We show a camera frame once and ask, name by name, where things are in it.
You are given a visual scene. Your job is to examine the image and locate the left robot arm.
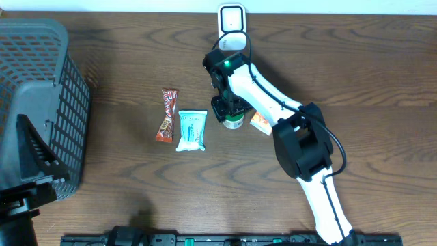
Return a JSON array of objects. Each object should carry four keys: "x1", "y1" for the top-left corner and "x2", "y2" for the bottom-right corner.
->
[{"x1": 1, "y1": 114, "x2": 70, "y2": 246}]

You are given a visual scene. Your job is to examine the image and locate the small orange snack box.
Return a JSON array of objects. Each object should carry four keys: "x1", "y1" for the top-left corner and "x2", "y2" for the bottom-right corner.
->
[{"x1": 250, "y1": 111, "x2": 272, "y2": 135}]

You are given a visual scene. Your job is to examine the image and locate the red chocolate bar wrapper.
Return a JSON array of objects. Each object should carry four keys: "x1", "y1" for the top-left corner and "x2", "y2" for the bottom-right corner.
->
[{"x1": 155, "y1": 88, "x2": 178, "y2": 143}]

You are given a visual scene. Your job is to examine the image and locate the grey plastic mesh basket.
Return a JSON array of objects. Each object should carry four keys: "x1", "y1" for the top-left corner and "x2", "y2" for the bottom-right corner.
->
[{"x1": 1, "y1": 18, "x2": 91, "y2": 200}]

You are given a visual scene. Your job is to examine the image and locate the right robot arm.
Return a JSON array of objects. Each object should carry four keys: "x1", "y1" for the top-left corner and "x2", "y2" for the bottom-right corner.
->
[{"x1": 203, "y1": 49, "x2": 356, "y2": 245}]

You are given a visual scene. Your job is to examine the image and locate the green lid jar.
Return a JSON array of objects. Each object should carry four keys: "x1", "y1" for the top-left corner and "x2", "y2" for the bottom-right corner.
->
[{"x1": 223, "y1": 113, "x2": 244, "y2": 130}]

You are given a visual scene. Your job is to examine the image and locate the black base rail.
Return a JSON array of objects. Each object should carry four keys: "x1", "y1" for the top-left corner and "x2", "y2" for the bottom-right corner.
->
[{"x1": 60, "y1": 225, "x2": 404, "y2": 246}]

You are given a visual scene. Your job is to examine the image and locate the right black cable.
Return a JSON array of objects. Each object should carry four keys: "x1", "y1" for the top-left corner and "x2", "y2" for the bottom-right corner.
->
[{"x1": 210, "y1": 30, "x2": 348, "y2": 245}]

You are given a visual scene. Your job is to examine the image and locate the teal toilet tissue pack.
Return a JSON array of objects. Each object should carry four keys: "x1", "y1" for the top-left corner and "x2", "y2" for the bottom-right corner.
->
[{"x1": 176, "y1": 110, "x2": 208, "y2": 152}]

